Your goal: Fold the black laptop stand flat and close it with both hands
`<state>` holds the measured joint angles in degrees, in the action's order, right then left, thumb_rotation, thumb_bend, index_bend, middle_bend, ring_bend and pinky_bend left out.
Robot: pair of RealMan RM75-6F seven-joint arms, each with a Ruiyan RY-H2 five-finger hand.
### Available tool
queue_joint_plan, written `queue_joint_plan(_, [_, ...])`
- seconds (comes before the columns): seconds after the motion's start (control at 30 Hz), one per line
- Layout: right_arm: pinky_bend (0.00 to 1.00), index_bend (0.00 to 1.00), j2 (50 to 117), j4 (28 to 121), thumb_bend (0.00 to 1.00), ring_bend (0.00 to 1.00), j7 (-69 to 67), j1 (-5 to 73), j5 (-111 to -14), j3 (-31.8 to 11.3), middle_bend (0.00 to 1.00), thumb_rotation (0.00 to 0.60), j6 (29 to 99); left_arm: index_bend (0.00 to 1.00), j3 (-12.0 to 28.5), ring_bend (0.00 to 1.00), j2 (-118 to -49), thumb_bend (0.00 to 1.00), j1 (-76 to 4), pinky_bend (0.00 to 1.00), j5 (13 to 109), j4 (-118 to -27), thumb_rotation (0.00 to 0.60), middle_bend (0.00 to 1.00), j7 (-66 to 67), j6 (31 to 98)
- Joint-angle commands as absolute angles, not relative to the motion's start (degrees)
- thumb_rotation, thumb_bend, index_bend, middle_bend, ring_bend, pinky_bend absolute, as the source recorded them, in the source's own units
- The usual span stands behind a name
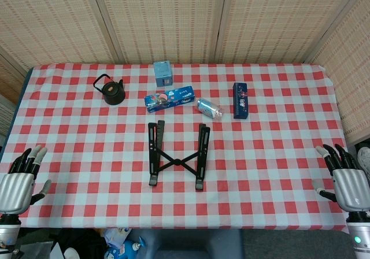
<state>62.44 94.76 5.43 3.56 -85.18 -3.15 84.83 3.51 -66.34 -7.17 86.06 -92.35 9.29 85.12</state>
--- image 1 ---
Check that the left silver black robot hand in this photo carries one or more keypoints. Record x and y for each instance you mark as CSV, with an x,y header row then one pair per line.
x,y
17,189

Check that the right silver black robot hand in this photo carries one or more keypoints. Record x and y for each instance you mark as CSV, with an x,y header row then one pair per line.
x,y
351,189

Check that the black folding laptop stand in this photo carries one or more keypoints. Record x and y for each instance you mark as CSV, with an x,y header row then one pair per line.
x,y
177,162

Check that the red white checkered tablecloth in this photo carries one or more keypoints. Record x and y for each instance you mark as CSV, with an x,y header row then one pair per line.
x,y
86,155

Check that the black bag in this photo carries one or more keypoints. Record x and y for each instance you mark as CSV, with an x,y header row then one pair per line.
x,y
84,241

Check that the light blue plastic package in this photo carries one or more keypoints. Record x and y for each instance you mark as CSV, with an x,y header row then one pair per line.
x,y
115,236

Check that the bamboo folding screen panel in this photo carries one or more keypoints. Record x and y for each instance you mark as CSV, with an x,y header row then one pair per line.
x,y
349,77
52,19
277,19
162,19
8,74

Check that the blue cartoon bottle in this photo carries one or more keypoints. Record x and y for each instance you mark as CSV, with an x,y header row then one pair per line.
x,y
121,251

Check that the black cast iron teapot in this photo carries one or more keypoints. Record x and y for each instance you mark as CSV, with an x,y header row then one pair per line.
x,y
114,94

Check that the dark blue rectangular box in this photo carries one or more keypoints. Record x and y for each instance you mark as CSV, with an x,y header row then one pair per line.
x,y
240,101

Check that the clear bottle with blue label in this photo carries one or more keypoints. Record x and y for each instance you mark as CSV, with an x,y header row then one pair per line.
x,y
206,106

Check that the blue Oreo cookie box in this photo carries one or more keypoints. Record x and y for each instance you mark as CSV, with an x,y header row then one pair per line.
x,y
169,99

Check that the light blue cube box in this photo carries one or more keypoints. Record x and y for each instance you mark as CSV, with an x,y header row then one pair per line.
x,y
163,72

